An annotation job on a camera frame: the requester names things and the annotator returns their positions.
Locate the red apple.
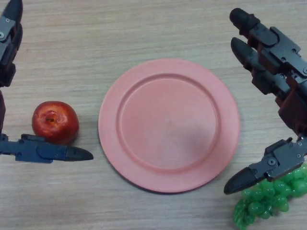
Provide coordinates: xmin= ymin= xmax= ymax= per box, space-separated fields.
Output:
xmin=32 ymin=101 xmax=80 ymax=146

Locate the green grape bunch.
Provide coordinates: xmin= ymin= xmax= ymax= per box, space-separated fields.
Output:
xmin=233 ymin=162 xmax=307 ymax=230

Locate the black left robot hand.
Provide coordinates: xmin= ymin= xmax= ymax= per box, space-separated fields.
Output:
xmin=0 ymin=0 xmax=94 ymax=164

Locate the pink round plate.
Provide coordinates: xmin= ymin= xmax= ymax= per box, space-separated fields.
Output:
xmin=98 ymin=58 xmax=241 ymax=194

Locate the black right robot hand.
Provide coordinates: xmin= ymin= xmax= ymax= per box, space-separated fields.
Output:
xmin=223 ymin=8 xmax=307 ymax=195

